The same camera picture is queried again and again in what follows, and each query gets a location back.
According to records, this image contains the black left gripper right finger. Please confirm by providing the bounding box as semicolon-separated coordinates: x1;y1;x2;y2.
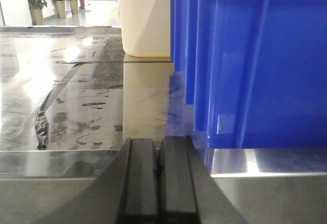
158;136;247;223

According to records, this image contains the blue target bin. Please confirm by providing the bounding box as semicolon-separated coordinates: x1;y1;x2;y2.
170;0;326;148

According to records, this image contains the stainless steel cart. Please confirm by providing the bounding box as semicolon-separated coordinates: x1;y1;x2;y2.
1;26;326;223

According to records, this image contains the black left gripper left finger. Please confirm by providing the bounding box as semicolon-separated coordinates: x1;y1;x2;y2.
36;138;159;223

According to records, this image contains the cream plastic bin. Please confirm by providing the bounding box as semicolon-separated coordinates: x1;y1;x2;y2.
119;0;170;57

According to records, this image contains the potted plant left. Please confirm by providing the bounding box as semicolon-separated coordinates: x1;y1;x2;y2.
28;0;48;26

